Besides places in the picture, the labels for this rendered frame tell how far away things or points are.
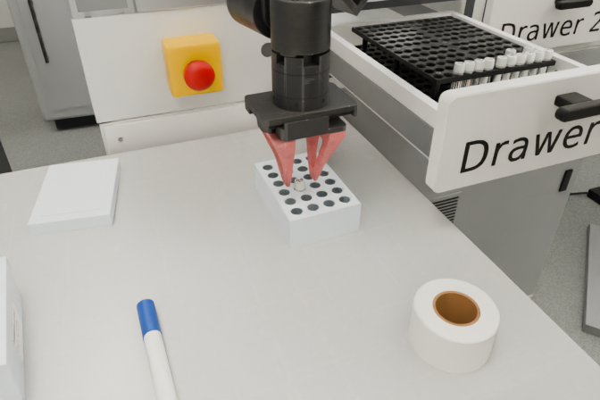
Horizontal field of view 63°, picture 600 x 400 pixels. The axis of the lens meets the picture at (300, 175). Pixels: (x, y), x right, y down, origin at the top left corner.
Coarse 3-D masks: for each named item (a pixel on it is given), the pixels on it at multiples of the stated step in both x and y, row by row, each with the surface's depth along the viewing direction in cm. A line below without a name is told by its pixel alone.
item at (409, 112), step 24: (336, 24) 77; (360, 24) 78; (480, 24) 77; (336, 48) 72; (336, 72) 73; (360, 72) 66; (384, 72) 60; (360, 96) 67; (384, 96) 61; (408, 96) 56; (384, 120) 62; (408, 120) 57; (432, 120) 53
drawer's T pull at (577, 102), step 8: (560, 96) 50; (568, 96) 50; (576, 96) 50; (584, 96) 50; (560, 104) 50; (568, 104) 49; (576, 104) 48; (584, 104) 48; (592, 104) 48; (560, 112) 48; (568, 112) 47; (576, 112) 48; (584, 112) 48; (592, 112) 49; (560, 120) 48; (568, 120) 48
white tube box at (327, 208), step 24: (264, 168) 61; (264, 192) 59; (288, 192) 56; (312, 192) 56; (336, 192) 57; (288, 216) 52; (312, 216) 52; (336, 216) 54; (288, 240) 53; (312, 240) 54
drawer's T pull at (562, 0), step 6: (558, 0) 85; (564, 0) 83; (570, 0) 83; (576, 0) 83; (582, 0) 83; (588, 0) 84; (558, 6) 82; (564, 6) 82; (570, 6) 83; (576, 6) 83; (582, 6) 84; (588, 6) 85
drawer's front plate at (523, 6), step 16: (496, 0) 81; (512, 0) 82; (528, 0) 84; (544, 0) 85; (496, 16) 83; (512, 16) 84; (528, 16) 85; (544, 16) 87; (560, 16) 88; (576, 16) 89; (592, 16) 91; (528, 32) 87; (576, 32) 91; (592, 32) 93
